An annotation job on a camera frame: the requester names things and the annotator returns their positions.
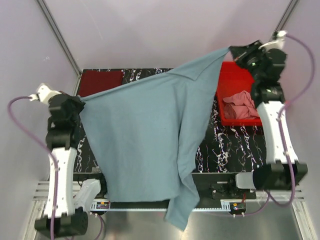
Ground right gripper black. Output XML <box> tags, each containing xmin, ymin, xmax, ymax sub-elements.
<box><xmin>229</xmin><ymin>40</ymin><xmax>268</xmax><ymax>83</ymax></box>

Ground blue-grey t-shirt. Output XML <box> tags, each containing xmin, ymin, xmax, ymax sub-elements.
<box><xmin>80</xmin><ymin>48</ymin><xmax>229</xmax><ymax>230</ymax></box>

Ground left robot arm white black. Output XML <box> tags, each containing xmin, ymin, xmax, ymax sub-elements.
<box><xmin>34</xmin><ymin>90</ymin><xmax>108</xmax><ymax>240</ymax></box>

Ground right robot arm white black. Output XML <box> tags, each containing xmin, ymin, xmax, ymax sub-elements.
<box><xmin>227</xmin><ymin>40</ymin><xmax>308</xmax><ymax>199</ymax></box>

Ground red plastic bin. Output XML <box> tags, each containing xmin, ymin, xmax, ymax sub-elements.
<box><xmin>216</xmin><ymin>61</ymin><xmax>262</xmax><ymax>127</ymax></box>

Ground folded dark red t-shirt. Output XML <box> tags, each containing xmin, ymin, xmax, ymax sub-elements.
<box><xmin>77</xmin><ymin>70</ymin><xmax>124</xmax><ymax>97</ymax></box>

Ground pink t-shirt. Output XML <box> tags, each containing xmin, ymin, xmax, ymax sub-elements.
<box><xmin>223</xmin><ymin>90</ymin><xmax>259</xmax><ymax>120</ymax></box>

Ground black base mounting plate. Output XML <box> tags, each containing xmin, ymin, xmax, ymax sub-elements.
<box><xmin>72</xmin><ymin>172</ymin><xmax>245</xmax><ymax>203</ymax></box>

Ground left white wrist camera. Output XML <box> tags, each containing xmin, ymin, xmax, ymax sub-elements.
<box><xmin>28</xmin><ymin>83</ymin><xmax>62</xmax><ymax>105</ymax></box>

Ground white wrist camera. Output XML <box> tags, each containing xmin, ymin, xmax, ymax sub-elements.
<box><xmin>258</xmin><ymin>30</ymin><xmax>288</xmax><ymax>51</ymax></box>
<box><xmin>28</xmin><ymin>83</ymin><xmax>62</xmax><ymax>105</ymax></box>

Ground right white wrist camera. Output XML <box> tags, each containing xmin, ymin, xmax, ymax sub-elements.
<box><xmin>258</xmin><ymin>30</ymin><xmax>288</xmax><ymax>51</ymax></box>

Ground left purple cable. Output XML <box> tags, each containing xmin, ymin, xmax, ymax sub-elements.
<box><xmin>6</xmin><ymin>96</ymin><xmax>108</xmax><ymax>240</ymax></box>

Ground purple cable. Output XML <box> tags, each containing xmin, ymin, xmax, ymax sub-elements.
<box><xmin>199</xmin><ymin>34</ymin><xmax>316</xmax><ymax>217</ymax></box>
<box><xmin>6</xmin><ymin>96</ymin><xmax>108</xmax><ymax>240</ymax></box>

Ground left aluminium corner post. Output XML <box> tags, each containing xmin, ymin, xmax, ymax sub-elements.
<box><xmin>34</xmin><ymin>0</ymin><xmax>83</xmax><ymax>76</ymax></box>

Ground aluminium corner post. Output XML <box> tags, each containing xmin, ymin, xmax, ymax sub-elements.
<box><xmin>34</xmin><ymin>0</ymin><xmax>83</xmax><ymax>76</ymax></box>
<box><xmin>269</xmin><ymin>0</ymin><xmax>300</xmax><ymax>40</ymax></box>

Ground right aluminium corner post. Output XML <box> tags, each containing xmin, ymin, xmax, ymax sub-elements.
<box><xmin>269</xmin><ymin>0</ymin><xmax>300</xmax><ymax>40</ymax></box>

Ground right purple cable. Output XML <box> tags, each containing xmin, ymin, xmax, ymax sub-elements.
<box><xmin>199</xmin><ymin>34</ymin><xmax>316</xmax><ymax>217</ymax></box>

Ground aluminium frame rail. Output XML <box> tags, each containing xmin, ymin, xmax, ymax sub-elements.
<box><xmin>32</xmin><ymin>181</ymin><xmax>305</xmax><ymax>203</ymax></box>

